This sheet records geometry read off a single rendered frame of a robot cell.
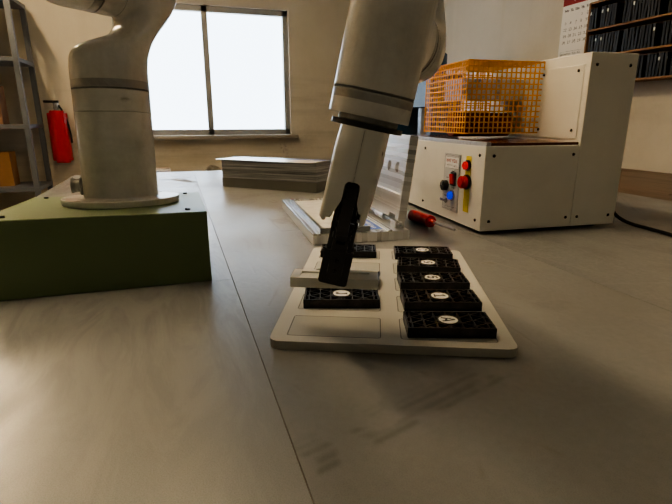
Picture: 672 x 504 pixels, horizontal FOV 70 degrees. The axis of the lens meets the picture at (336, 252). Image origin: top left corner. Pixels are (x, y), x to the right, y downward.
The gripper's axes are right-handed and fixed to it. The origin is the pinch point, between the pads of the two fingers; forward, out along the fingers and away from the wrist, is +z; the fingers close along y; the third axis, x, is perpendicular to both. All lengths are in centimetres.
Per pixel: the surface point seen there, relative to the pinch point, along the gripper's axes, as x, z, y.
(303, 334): -1.9, 8.5, 2.6
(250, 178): -40, 13, -120
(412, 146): 8.7, -12.4, -47.3
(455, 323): 14.6, 3.8, 0.8
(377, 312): 6.2, 6.8, -4.5
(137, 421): -13.1, 11.9, 18.5
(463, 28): 49, -96, -362
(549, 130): 41, -22, -70
